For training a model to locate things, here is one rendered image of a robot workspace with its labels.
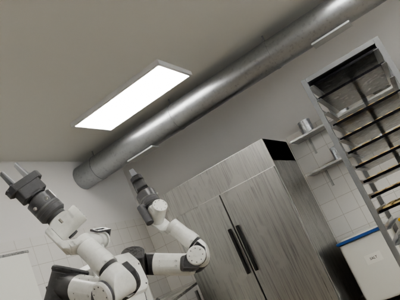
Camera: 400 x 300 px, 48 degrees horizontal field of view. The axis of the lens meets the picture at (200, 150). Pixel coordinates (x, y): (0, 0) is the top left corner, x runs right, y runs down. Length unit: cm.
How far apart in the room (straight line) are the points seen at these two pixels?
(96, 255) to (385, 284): 378
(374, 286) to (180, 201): 220
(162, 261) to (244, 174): 306
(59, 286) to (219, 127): 463
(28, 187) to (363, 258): 381
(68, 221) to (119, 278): 25
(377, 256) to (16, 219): 366
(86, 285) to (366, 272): 371
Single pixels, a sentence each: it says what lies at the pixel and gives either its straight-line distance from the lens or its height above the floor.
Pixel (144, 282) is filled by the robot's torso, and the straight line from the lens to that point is 179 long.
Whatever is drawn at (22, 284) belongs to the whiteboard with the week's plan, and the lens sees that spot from 491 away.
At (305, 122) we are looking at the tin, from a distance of 533.
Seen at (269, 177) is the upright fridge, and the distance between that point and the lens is 471.
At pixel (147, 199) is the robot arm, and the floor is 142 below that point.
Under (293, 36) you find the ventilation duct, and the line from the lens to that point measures 465.
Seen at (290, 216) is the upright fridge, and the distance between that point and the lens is 467.
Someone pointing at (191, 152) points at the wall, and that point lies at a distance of 615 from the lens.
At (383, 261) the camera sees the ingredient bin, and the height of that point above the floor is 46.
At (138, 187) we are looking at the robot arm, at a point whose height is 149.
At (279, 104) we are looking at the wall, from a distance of 568.
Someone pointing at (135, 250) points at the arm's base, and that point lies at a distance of 195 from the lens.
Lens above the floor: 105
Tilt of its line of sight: 14 degrees up
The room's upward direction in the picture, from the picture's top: 24 degrees counter-clockwise
